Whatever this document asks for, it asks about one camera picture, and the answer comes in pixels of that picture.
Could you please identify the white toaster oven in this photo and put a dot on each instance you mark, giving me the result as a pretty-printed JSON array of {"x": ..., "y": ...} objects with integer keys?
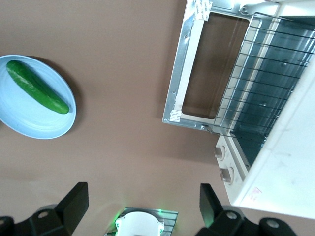
[{"x": 283, "y": 184}]

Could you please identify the green cucumber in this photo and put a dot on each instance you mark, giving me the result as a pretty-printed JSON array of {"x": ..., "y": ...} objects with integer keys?
[{"x": 34, "y": 86}]

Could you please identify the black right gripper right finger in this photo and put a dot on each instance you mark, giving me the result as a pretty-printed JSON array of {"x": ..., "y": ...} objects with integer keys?
[{"x": 214, "y": 218}]

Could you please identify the beige oven knob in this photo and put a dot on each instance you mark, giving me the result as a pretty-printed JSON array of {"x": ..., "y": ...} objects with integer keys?
[
  {"x": 220, "y": 152},
  {"x": 227, "y": 175}
]

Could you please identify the white tape patch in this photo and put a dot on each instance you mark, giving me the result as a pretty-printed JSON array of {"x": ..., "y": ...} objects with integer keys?
[
  {"x": 175, "y": 116},
  {"x": 203, "y": 9}
]

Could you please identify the brown table cover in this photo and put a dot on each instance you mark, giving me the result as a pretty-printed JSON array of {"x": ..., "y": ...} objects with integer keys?
[{"x": 123, "y": 73}]

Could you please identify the glass oven door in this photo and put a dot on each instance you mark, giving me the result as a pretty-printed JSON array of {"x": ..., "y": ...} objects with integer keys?
[{"x": 177, "y": 81}]

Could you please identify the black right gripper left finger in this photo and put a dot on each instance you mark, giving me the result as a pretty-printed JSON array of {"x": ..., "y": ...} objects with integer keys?
[{"x": 69, "y": 211}]

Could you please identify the light blue plate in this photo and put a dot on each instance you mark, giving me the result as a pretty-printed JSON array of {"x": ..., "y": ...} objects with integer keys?
[{"x": 29, "y": 118}]

